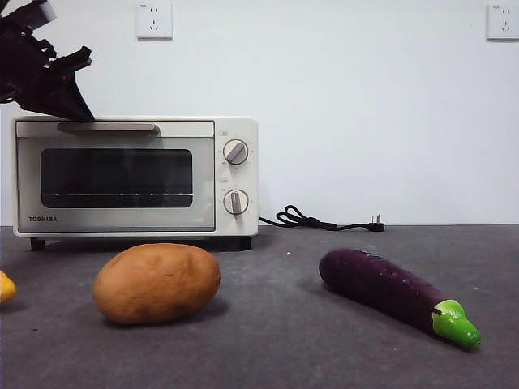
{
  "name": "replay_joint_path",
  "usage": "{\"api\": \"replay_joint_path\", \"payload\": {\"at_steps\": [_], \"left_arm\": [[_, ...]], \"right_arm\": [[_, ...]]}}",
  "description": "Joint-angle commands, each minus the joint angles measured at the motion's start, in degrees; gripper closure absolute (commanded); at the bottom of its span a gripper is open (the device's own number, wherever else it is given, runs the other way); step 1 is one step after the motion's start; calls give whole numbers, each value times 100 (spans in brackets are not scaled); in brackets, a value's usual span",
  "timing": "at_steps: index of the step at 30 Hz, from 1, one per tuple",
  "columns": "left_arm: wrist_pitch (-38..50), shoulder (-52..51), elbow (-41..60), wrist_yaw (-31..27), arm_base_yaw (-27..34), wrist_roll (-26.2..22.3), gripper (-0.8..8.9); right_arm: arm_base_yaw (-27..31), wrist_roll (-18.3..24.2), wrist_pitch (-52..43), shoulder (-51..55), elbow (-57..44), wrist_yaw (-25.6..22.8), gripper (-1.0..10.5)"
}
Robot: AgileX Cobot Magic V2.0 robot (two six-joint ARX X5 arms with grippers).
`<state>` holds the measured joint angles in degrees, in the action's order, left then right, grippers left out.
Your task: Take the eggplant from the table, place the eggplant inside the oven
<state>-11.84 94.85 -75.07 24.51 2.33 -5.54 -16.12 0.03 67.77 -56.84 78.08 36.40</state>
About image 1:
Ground white toaster oven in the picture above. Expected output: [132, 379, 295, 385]
[13, 116, 260, 252]

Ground pale grey left wrist camera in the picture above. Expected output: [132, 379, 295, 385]
[34, 0, 58, 24]

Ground purple eggplant with green stem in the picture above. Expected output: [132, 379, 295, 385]
[318, 248, 483, 349]

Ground black power cable with plug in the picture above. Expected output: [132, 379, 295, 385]
[258, 204, 386, 234]

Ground yellow fruit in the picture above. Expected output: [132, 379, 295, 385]
[0, 270, 18, 305]

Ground white wall socket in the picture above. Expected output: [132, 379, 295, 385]
[136, 2, 174, 41]
[486, 3, 519, 41]

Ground beige oven knob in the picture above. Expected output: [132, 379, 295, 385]
[222, 188, 250, 216]
[222, 139, 249, 166]

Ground brown potato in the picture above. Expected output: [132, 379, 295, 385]
[92, 242, 222, 325]

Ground glass oven door with handle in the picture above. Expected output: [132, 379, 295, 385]
[15, 120, 216, 234]

